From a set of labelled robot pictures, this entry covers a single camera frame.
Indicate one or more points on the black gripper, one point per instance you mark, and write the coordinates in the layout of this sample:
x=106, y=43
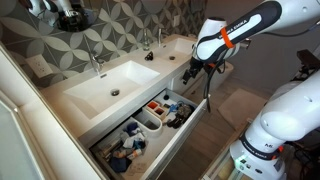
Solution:
x=196, y=66

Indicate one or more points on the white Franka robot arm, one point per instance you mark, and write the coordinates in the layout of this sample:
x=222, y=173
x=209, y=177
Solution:
x=290, y=113

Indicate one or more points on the white curved drawer insert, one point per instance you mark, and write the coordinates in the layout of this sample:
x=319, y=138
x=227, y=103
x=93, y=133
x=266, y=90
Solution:
x=156, y=128

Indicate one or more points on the white open vanity drawer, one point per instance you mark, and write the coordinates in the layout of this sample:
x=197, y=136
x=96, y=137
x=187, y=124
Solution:
x=173, y=146

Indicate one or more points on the metal sink drain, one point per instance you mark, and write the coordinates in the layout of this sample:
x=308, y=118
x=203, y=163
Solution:
x=172, y=57
x=115, y=92

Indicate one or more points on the round black puck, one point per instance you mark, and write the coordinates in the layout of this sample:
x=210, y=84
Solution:
x=166, y=97

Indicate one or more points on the black tangled accessory bundle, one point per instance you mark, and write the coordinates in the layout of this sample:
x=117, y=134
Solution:
x=182, y=115

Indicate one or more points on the white toilet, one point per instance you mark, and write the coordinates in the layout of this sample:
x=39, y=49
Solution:
x=225, y=71

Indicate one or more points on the dark red item in organizer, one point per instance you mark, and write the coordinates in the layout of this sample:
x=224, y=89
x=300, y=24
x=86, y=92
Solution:
x=159, y=111

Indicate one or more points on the cream two-compartment organizer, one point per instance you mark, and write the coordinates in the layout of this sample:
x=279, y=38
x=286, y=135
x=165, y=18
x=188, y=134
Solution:
x=156, y=108

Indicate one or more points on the orange item in organizer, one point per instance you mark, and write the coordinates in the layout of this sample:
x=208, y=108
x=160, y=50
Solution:
x=152, y=105

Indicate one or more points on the chrome sink faucet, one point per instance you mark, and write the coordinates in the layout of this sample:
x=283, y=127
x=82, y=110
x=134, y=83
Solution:
x=160, y=36
x=96, y=62

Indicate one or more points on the clear glass soap bottle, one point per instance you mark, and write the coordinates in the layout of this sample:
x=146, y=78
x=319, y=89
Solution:
x=146, y=43

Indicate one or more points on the beige bath mat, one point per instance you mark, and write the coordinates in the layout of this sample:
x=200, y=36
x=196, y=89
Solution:
x=240, y=106

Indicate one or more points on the chrome toilet paper holder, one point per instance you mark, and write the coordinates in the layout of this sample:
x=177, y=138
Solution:
x=246, y=44

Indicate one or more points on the dark blue cloth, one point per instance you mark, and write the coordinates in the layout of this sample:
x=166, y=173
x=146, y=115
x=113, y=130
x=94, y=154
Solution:
x=131, y=127

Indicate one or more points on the white crumpled cloth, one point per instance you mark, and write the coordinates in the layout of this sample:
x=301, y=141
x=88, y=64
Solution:
x=131, y=140

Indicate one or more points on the white and orange tube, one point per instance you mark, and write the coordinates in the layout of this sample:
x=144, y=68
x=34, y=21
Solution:
x=135, y=154

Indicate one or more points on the robot mounting cart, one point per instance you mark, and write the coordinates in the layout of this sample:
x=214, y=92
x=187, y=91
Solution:
x=220, y=166

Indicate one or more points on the grey cloth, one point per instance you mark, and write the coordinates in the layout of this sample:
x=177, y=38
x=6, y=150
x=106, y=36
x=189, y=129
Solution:
x=121, y=152

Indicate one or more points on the navy folded cloth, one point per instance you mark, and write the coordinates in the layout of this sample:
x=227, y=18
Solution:
x=120, y=164

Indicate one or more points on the white double sink countertop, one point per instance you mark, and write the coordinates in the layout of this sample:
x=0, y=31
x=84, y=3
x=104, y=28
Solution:
x=76, y=113

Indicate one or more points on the round black framed mirror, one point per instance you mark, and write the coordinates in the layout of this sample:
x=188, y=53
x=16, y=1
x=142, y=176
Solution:
x=73, y=20

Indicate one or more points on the white wall outlet plate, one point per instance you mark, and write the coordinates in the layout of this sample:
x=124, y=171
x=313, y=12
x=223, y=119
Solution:
x=40, y=66
x=176, y=20

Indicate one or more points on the black tripod mount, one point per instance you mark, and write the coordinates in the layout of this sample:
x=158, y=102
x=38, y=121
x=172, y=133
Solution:
x=306, y=58

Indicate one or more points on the white window frame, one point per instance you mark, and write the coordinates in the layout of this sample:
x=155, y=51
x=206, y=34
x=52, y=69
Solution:
x=50, y=133

